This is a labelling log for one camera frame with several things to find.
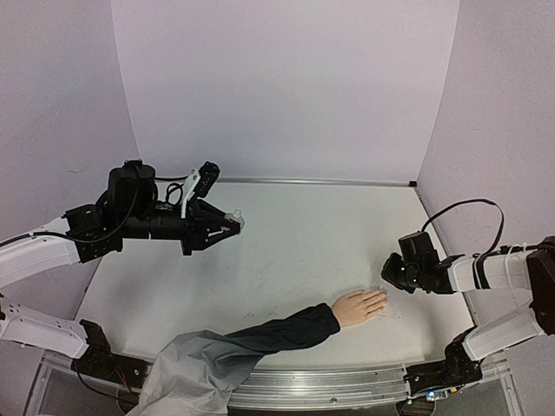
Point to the clear nail polish bottle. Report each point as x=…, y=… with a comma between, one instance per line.
x=236, y=217

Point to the black and grey sleeve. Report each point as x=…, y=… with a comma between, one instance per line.
x=196, y=373

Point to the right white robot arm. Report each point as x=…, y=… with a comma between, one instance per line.
x=529, y=268

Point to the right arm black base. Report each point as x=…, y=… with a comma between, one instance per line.
x=457, y=369

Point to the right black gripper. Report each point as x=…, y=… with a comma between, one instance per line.
x=395, y=275

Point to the mannequin hand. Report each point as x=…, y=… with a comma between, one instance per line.
x=359, y=306

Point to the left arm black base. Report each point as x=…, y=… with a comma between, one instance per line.
x=101, y=363

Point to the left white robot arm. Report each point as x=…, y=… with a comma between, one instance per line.
x=35, y=253

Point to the aluminium table rail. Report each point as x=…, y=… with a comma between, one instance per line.
x=335, y=182
x=289, y=390

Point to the aluminium table front rail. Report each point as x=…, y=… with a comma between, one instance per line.
x=289, y=390

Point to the aluminium table back rail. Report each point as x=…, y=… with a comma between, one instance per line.
x=335, y=182

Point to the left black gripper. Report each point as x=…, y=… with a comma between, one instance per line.
x=199, y=219

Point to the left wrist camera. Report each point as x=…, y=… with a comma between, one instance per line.
x=197, y=184

